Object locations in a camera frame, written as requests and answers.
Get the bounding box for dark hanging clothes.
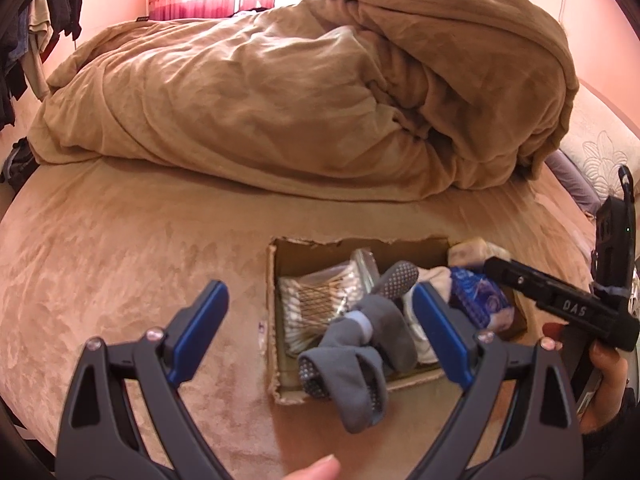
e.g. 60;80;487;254
0;0;88;131

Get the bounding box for white sock bundle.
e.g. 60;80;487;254
400;239;508;367

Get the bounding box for brown duvet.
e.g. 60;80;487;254
27;0;581;201

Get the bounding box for blue patterned packet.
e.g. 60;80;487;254
447;266;516;333

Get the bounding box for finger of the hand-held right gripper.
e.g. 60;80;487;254
482;256;596;321

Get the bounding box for dark backpack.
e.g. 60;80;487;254
0;137;38;186

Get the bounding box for person's right hand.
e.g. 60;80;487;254
542;322;631;433

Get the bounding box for cotton swab bag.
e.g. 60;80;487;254
277;249;382;358

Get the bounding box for person's right forearm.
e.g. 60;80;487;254
582;395;640;480

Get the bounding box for bed with brown sheet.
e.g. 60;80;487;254
0;152;601;480

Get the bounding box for white floral pillow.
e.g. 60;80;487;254
560;85;640;201

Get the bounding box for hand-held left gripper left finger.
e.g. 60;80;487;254
55;280;236;480

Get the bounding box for grey grip-dot sock pair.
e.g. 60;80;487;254
297;261;420;435

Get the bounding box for person's left hand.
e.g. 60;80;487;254
285;455;341;480

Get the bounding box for beige hanging garment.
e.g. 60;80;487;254
27;0;53;101

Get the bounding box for cardboard box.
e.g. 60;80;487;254
265;235;528;406

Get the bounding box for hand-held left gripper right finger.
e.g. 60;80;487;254
405;281;586;480

